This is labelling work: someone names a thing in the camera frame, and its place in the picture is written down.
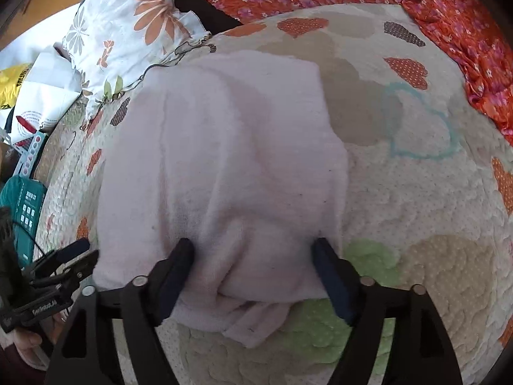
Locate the white floral pillow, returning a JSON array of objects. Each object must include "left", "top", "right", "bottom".
[{"left": 62, "top": 0, "right": 210, "bottom": 120}]

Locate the person's left hand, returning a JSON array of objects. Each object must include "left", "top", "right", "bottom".
[{"left": 1, "top": 311, "right": 67, "bottom": 371}]

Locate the white pink knit garment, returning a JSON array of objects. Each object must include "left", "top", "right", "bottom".
[{"left": 93, "top": 50, "right": 349, "bottom": 348}]

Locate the heart pattern quilt bedspread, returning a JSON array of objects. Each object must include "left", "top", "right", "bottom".
[{"left": 35, "top": 4, "right": 512, "bottom": 384}]

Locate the black cable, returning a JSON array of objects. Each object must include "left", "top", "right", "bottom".
[{"left": 11, "top": 220, "right": 47, "bottom": 256}]

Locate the red floral blanket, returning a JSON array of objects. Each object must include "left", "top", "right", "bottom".
[{"left": 207, "top": 0, "right": 512, "bottom": 141}]

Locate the white paper bag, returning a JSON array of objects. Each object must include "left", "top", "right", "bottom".
[{"left": 10, "top": 46, "right": 82, "bottom": 143}]

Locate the colourful dotted flat box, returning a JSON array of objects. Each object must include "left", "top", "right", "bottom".
[{"left": 13, "top": 131, "right": 46, "bottom": 178}]

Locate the teal cardboard box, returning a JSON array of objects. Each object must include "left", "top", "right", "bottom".
[{"left": 1, "top": 175, "right": 47, "bottom": 269}]

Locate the yellow plastic bag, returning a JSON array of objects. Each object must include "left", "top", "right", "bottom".
[{"left": 0, "top": 64, "right": 32, "bottom": 109}]

